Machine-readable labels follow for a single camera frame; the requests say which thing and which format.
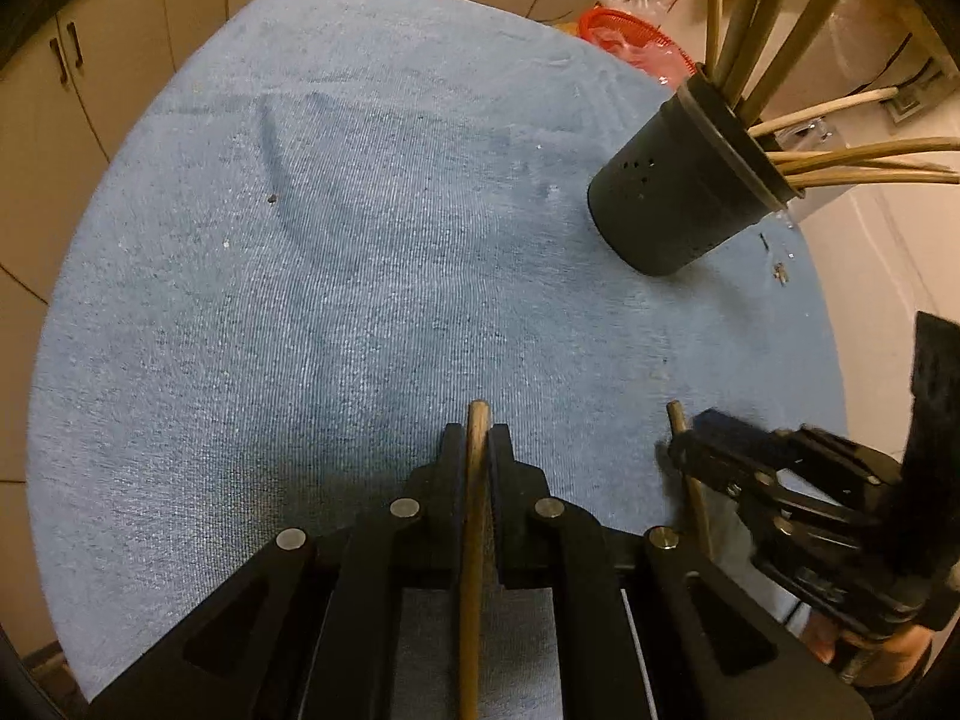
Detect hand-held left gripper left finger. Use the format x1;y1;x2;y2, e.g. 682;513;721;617
90;422;470;720

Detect red plastic basket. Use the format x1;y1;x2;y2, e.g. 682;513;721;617
577;6;695;83

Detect black kitchen countertop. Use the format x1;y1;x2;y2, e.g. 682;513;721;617
0;0;162;70

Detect bunch of wooden chopsticks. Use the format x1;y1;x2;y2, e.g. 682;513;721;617
701;0;960;190

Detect clear plastic container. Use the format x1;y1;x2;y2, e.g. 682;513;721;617
772;116;836;149

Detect person's right hand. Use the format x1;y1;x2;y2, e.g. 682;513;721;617
811;617;936;685

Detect blue towel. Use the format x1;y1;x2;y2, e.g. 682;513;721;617
26;0;848;720

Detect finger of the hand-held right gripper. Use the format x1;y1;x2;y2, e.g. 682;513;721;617
667;435;884;542
694;407;902;486

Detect wall power socket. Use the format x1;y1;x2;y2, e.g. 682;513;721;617
885;60;947;122

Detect clear plastic bags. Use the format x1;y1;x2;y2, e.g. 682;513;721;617
780;0;931;98

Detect black cable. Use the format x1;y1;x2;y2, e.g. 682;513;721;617
847;30;938;92

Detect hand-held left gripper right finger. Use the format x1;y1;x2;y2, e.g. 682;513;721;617
486;424;875;720

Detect black utensil holder cup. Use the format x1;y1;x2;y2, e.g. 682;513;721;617
586;64;800;277

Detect beige kitchen cabinets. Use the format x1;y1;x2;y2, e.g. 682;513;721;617
0;0;593;653

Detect long wooden chopstick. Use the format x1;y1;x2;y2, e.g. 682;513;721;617
454;400;493;720
666;400;713;557

